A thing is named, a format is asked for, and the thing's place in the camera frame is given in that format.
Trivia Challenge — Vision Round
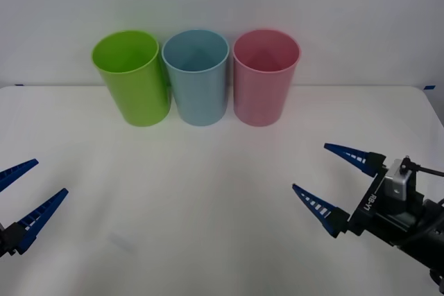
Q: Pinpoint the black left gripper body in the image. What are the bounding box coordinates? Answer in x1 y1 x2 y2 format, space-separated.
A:
0 221 22 259

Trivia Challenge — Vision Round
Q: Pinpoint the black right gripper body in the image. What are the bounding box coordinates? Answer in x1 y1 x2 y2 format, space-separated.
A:
347 166 427 247

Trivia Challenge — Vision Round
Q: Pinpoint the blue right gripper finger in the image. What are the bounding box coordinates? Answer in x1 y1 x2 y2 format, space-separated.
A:
291 183 349 239
323 142 386 178

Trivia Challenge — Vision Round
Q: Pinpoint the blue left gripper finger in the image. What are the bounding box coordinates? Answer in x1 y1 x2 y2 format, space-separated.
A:
0 159 40 193
12 188 69 256

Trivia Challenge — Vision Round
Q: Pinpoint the pink plastic bin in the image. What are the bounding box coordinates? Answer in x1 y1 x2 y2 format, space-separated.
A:
232 28 301 128

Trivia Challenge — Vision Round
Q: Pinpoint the green plastic bin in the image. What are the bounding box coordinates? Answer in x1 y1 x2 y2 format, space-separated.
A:
91 30 171 128

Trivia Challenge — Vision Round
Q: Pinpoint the pale blue plastic bin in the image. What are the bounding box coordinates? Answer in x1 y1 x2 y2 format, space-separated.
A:
161 29 230 127

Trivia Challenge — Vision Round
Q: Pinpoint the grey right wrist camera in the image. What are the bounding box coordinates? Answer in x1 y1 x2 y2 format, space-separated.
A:
381 158 416 202

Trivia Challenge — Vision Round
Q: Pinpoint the black right camera cable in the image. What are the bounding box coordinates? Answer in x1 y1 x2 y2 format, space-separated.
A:
402 157 444 176

